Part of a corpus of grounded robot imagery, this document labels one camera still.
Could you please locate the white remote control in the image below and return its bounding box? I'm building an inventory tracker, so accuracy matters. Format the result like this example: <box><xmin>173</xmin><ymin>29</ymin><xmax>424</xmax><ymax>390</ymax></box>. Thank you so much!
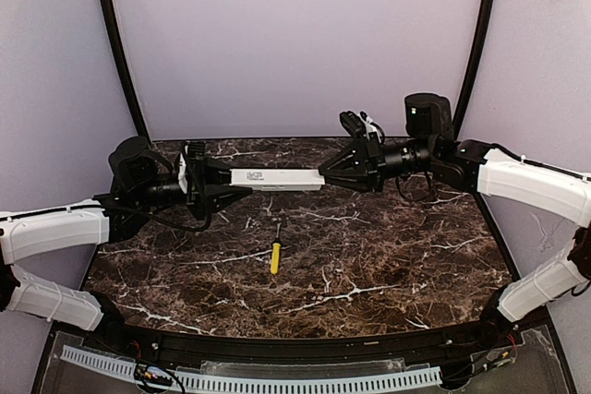
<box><xmin>230</xmin><ymin>168</ymin><xmax>325</xmax><ymax>192</ymax></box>

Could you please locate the yellow handled screwdriver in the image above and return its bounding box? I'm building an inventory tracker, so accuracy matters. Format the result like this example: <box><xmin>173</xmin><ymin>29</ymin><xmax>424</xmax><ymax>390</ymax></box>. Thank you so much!
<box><xmin>270</xmin><ymin>222</ymin><xmax>282</xmax><ymax>275</ymax></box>

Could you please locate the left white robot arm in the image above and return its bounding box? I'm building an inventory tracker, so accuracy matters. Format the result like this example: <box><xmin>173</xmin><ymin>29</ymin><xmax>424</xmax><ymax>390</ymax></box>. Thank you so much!
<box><xmin>1</xmin><ymin>136</ymin><xmax>252</xmax><ymax>336</ymax></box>

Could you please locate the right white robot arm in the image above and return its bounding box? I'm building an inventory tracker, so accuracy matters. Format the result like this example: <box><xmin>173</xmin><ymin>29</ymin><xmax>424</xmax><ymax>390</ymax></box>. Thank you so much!
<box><xmin>319</xmin><ymin>93</ymin><xmax>590</xmax><ymax>325</ymax></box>

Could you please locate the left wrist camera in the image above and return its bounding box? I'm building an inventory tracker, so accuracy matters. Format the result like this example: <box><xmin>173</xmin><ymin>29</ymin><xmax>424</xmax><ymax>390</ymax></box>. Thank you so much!
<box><xmin>178</xmin><ymin>140</ymin><xmax>206</xmax><ymax>196</ymax></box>

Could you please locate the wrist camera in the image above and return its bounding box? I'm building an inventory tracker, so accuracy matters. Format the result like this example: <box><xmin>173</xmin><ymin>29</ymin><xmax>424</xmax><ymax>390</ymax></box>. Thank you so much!
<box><xmin>178</xmin><ymin>140</ymin><xmax>206</xmax><ymax>196</ymax></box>
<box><xmin>339</xmin><ymin>111</ymin><xmax>386</xmax><ymax>144</ymax></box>

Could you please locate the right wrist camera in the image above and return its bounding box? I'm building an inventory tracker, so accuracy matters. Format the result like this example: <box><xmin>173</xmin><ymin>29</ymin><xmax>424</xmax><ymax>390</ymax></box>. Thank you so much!
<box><xmin>339</xmin><ymin>111</ymin><xmax>386</xmax><ymax>144</ymax></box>

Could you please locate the black front table rail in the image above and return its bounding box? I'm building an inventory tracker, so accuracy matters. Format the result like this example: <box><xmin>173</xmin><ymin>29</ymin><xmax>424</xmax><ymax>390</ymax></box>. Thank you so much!
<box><xmin>104</xmin><ymin>322</ymin><xmax>483</xmax><ymax>365</ymax></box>

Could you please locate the white slotted cable duct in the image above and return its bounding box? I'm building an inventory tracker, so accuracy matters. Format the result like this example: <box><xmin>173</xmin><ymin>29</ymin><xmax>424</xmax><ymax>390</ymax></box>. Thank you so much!
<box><xmin>60</xmin><ymin>345</ymin><xmax>442</xmax><ymax>393</ymax></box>

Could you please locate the right black frame post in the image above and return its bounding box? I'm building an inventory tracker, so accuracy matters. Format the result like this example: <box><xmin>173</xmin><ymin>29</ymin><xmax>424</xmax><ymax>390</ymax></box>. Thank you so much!
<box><xmin>452</xmin><ymin>0</ymin><xmax>494</xmax><ymax>137</ymax></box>

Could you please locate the black frame post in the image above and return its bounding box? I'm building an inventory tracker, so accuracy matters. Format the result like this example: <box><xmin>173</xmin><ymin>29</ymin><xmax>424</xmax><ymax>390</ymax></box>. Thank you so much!
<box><xmin>100</xmin><ymin>0</ymin><xmax>151</xmax><ymax>142</ymax></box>
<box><xmin>452</xmin><ymin>0</ymin><xmax>494</xmax><ymax>137</ymax></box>

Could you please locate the left black frame post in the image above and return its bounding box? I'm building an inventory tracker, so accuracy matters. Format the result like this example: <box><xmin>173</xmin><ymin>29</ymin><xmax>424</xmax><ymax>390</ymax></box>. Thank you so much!
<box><xmin>100</xmin><ymin>0</ymin><xmax>151</xmax><ymax>142</ymax></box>

